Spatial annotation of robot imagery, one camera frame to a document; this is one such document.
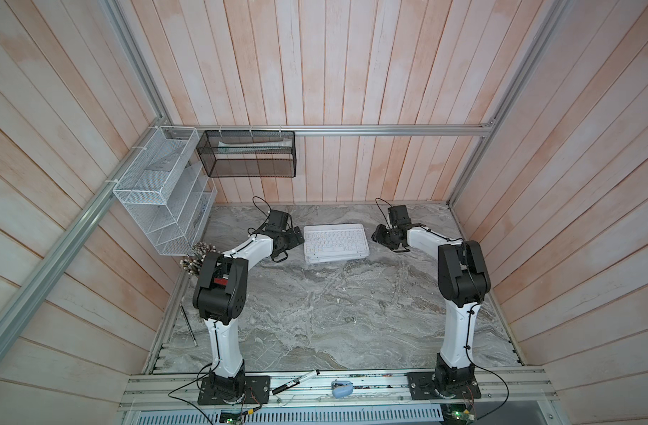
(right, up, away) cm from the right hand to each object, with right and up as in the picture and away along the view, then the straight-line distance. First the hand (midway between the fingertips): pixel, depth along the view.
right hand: (375, 235), depth 106 cm
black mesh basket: (-51, +33, -2) cm, 61 cm away
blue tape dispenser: (-17, -43, -33) cm, 56 cm away
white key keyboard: (-17, -3, -3) cm, 17 cm away
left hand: (-33, -3, -5) cm, 33 cm away
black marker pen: (-30, -41, -31) cm, 60 cm away
